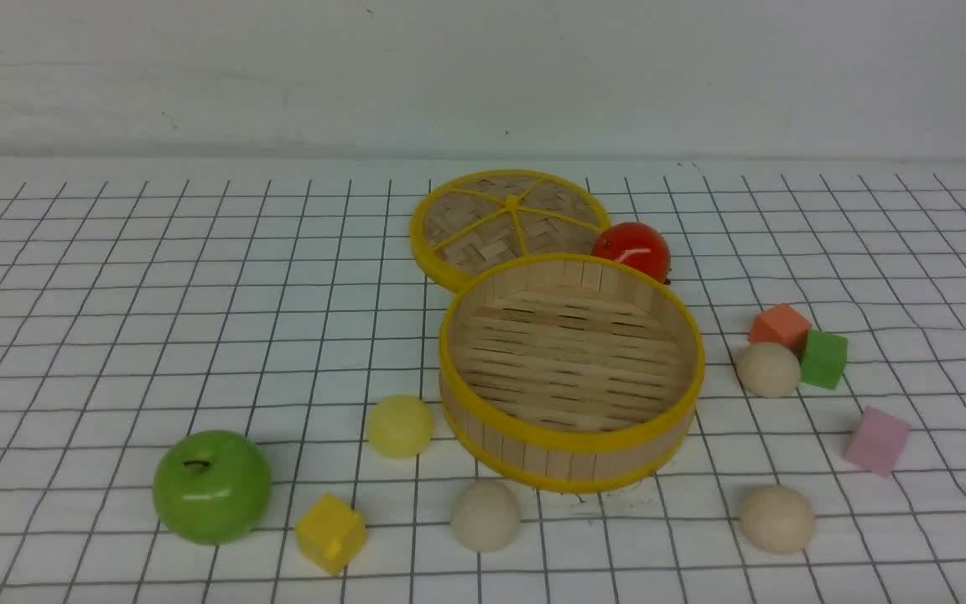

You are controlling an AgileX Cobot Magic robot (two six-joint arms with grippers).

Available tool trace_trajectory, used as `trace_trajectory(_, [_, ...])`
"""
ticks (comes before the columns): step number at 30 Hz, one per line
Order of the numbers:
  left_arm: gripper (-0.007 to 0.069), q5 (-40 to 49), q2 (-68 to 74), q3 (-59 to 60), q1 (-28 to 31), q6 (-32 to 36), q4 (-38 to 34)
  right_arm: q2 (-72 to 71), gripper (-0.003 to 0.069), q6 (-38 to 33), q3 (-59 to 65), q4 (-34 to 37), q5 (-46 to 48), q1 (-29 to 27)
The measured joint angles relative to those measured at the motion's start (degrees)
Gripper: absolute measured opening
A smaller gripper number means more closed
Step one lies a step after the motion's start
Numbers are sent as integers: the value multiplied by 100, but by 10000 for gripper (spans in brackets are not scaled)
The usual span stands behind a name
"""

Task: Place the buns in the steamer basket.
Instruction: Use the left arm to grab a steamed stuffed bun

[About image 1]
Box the cream bun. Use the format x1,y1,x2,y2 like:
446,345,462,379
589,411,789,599
735,341,801,398
449,479,522,553
739,484,817,555

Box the woven bamboo steamer lid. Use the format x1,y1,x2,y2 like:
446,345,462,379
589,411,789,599
409,169,612,292

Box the pink cube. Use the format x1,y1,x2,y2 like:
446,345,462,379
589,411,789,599
844,408,912,477

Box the yellow cube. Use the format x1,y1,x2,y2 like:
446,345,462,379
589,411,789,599
294,492,368,576

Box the orange cube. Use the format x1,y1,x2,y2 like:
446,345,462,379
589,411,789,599
747,305,812,355

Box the green apple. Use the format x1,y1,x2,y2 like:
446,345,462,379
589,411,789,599
151,430,273,545

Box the bamboo steamer tray yellow rim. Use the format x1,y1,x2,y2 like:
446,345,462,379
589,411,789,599
439,253,706,493

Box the white grid tablecloth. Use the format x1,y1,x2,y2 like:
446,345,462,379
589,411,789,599
0,159,966,603

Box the yellow bun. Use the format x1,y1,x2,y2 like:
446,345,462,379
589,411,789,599
366,395,434,459

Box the green cube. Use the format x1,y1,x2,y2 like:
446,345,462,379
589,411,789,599
801,329,849,390

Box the red tomato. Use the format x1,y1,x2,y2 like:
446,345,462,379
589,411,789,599
593,221,672,285

